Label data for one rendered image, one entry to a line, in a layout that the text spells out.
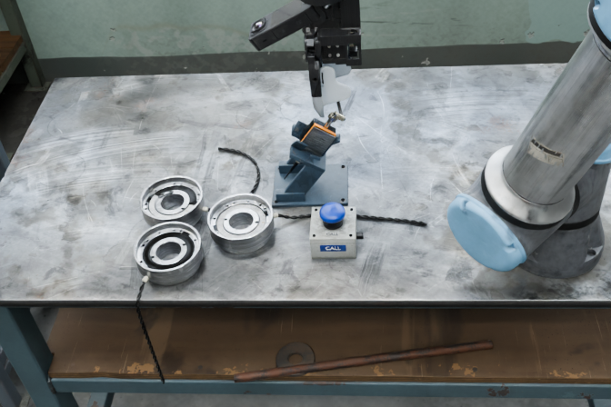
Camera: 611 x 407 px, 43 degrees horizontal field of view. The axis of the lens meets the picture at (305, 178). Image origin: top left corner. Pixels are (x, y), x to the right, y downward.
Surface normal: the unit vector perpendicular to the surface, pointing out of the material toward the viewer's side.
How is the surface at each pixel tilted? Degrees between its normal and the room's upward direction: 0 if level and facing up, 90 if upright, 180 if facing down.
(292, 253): 0
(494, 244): 97
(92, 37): 90
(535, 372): 0
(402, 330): 0
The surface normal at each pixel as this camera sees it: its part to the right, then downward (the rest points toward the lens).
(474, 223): -0.74, 0.57
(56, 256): -0.07, -0.74
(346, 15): -0.04, 0.67
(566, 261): 0.02, 0.41
